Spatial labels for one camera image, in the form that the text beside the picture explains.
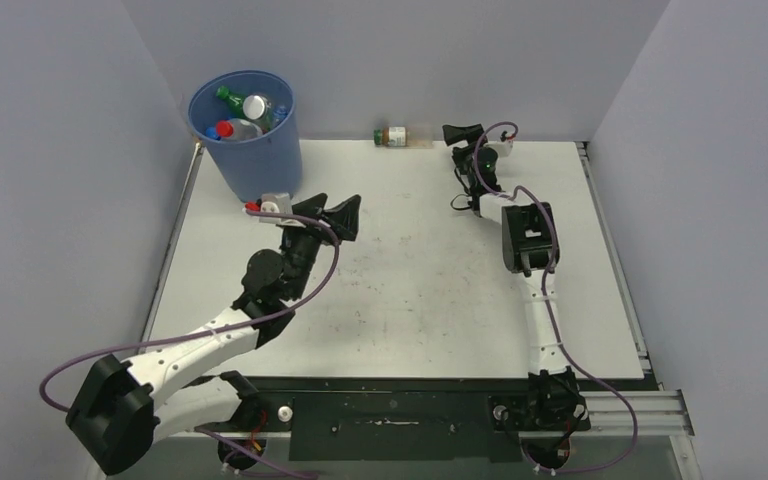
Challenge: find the blue plastic bin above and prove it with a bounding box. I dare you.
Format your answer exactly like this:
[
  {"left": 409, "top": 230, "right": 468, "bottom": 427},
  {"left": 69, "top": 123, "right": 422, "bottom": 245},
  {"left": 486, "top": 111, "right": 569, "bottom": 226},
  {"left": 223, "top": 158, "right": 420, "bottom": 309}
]
[{"left": 186, "top": 70, "right": 303, "bottom": 202}]

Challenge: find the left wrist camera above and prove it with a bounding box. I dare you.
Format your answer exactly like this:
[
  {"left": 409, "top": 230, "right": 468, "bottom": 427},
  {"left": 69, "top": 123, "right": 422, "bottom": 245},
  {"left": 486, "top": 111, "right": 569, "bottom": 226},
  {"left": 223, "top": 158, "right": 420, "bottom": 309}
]
[{"left": 244, "top": 192, "right": 294, "bottom": 225}]

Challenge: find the red label water bottle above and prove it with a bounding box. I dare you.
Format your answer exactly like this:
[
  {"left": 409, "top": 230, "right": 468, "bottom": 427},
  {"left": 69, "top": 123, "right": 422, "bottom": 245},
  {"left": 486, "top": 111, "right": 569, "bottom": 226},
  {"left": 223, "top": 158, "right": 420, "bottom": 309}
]
[{"left": 215, "top": 118, "right": 263, "bottom": 141}]

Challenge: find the Pepsi logo bottle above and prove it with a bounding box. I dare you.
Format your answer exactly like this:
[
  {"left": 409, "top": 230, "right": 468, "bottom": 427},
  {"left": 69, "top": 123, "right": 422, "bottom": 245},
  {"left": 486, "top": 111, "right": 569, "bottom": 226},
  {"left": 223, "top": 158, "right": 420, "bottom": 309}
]
[{"left": 205, "top": 127, "right": 221, "bottom": 141}]

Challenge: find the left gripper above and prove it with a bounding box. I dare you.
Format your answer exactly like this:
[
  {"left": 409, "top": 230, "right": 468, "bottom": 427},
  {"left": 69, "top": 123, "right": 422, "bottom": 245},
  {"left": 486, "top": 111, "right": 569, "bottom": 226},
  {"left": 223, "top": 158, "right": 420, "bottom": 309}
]
[{"left": 280, "top": 193, "right": 358, "bottom": 300}]

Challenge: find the green cap brown bottle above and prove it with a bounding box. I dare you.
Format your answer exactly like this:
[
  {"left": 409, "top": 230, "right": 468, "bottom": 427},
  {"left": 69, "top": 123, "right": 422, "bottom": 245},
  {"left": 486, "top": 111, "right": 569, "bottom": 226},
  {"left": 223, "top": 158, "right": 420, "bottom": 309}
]
[{"left": 373, "top": 126, "right": 433, "bottom": 149}]

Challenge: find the blue label crushed bottle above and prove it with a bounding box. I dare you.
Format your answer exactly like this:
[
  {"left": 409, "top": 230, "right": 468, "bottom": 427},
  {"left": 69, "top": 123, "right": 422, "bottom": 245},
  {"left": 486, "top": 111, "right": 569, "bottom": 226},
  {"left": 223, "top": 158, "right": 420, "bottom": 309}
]
[{"left": 272, "top": 105, "right": 289, "bottom": 127}]

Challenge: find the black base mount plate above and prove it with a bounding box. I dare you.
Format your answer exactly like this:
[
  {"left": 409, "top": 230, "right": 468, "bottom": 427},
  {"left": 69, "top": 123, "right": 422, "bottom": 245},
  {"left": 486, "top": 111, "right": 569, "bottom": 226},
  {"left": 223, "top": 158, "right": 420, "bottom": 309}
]
[{"left": 142, "top": 376, "right": 591, "bottom": 463}]

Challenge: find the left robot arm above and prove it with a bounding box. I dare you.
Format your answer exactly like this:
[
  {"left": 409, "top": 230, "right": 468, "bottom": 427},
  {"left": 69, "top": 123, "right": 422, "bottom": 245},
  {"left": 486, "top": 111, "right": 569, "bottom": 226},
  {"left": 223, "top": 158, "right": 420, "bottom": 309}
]
[{"left": 66, "top": 193, "right": 362, "bottom": 475}]

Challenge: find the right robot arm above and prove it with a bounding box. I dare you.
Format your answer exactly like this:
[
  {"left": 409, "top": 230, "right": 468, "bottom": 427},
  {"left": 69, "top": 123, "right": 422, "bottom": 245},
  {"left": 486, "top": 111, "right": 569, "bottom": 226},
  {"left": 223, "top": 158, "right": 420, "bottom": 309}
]
[{"left": 442, "top": 124, "right": 587, "bottom": 432}]

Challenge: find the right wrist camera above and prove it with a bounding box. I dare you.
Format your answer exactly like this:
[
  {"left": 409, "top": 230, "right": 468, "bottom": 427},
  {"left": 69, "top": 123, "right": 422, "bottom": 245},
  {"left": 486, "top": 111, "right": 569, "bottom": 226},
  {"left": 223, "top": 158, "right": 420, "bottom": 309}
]
[{"left": 489, "top": 130, "right": 516, "bottom": 158}]

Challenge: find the green plastic bottle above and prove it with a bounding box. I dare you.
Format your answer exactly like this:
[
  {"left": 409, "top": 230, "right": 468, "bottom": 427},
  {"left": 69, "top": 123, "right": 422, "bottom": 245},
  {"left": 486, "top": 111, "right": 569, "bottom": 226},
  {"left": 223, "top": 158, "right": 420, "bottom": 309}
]
[{"left": 215, "top": 85, "right": 245, "bottom": 117}]

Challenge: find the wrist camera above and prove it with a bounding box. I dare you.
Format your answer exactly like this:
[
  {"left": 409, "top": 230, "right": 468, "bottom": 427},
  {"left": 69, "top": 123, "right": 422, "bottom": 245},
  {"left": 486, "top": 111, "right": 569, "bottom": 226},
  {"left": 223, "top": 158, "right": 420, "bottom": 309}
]
[
  {"left": 244, "top": 192, "right": 294, "bottom": 225},
  {"left": 489, "top": 130, "right": 516, "bottom": 158}
]

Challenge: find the clear plastic jar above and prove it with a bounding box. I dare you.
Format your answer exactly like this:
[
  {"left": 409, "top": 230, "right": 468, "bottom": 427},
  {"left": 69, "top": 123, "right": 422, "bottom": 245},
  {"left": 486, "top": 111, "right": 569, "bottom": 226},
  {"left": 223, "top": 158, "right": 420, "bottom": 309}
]
[{"left": 242, "top": 93, "right": 275, "bottom": 133}]

